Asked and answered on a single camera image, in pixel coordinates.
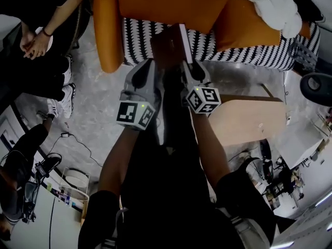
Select grey chunky knit throw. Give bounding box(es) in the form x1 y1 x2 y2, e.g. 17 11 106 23
287 38 319 74

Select person's left forearm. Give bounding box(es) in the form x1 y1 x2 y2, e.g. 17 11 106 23
98 124 142 196

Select black floor cable with adapter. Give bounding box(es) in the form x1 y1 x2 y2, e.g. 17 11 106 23
48 132 102 167

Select person's right backpack strap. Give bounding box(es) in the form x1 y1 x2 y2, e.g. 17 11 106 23
217 207 270 249

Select brown book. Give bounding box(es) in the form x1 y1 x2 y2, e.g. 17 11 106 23
149 23 195 71

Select orange sofa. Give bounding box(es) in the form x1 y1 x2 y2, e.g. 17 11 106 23
92 0 326 74

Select white round object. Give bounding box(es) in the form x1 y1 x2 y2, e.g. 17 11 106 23
34 26 54 56

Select white worktable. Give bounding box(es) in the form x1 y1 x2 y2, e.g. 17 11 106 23
274 113 331 170

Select dark wicker chair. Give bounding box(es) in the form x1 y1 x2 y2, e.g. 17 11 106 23
69 0 92 50

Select black white striped sofa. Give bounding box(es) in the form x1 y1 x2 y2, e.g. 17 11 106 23
121 0 326 72

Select white fluffy blanket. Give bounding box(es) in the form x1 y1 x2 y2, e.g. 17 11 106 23
230 0 303 38

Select white cabinet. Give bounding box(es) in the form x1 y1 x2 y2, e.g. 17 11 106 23
15 175 89 249

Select person's black trousers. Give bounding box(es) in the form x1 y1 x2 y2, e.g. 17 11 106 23
121 68 208 165

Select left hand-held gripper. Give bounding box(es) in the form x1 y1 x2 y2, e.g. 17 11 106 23
116 59 158 131

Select person's backpack strap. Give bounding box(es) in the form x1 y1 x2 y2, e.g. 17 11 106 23
217 207 270 249
103 207 130 249

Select white round wire side table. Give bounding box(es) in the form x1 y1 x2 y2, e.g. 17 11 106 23
58 166 91 224

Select person's black shirt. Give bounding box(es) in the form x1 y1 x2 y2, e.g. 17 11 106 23
77 144 277 249

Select light wooden oval table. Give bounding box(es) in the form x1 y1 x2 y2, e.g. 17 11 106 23
207 83 287 148

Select person's right forearm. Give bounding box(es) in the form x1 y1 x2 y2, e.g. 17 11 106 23
191 110 231 190

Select person's left backpack strap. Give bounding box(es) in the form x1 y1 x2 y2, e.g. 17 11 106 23
103 207 130 249

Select grey oval pod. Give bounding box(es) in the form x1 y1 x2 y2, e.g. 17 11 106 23
300 73 332 106

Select orange cushion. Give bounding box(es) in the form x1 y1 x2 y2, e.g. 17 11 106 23
215 0 311 52
118 0 237 35

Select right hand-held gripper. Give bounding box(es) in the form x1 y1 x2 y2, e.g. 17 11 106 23
181 61 222 114

